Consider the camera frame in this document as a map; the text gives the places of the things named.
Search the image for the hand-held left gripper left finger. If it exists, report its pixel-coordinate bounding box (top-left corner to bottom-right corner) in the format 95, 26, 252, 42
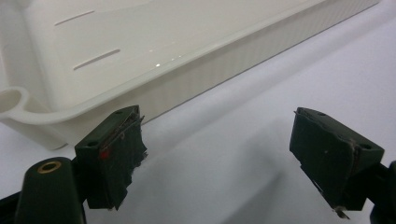
74, 105, 149, 211

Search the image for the white plastic tray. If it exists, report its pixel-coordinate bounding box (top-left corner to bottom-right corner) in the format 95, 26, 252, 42
0, 0, 381, 151

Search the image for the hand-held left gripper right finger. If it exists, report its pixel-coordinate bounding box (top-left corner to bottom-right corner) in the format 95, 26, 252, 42
289, 106, 386, 220

